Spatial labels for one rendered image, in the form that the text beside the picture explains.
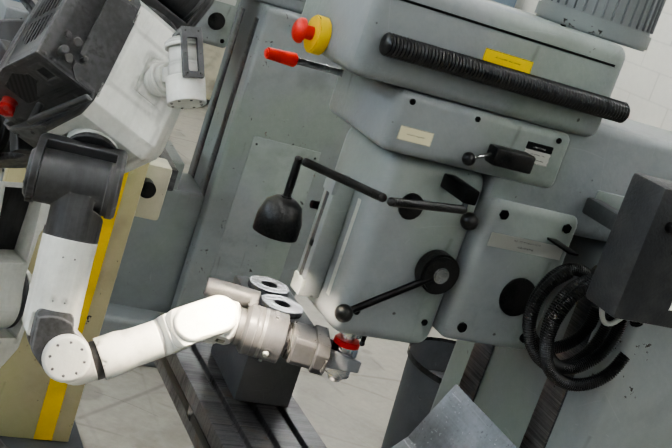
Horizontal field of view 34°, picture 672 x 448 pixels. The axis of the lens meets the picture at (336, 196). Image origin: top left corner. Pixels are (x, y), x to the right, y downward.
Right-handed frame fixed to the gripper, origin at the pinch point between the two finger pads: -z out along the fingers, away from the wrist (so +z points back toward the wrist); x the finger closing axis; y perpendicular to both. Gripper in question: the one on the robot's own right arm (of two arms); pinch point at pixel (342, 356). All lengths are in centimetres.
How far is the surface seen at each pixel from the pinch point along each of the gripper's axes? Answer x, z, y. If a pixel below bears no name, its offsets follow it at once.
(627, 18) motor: -1, -25, -70
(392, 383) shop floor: 304, -89, 123
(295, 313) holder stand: 29.9, 5.9, 5.5
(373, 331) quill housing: -9.8, -1.5, -9.5
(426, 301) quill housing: -7.5, -8.7, -16.3
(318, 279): -5.2, 9.2, -13.8
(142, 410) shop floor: 209, 23, 124
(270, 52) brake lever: 0, 28, -47
